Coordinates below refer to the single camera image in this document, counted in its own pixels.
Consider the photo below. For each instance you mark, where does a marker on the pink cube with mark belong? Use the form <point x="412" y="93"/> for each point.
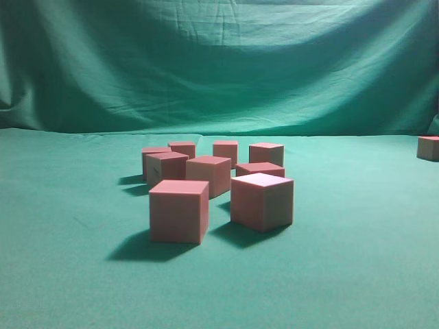
<point x="165" y="166"/>

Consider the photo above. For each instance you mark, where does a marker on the green cloth backdrop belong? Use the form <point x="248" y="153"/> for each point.
<point x="346" y="86"/>

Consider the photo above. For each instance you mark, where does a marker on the placed pink cube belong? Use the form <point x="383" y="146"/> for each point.
<point x="179" y="211"/>
<point x="147" y="151"/>
<point x="184" y="147"/>
<point x="227" y="149"/>
<point x="213" y="169"/>
<point x="267" y="152"/>

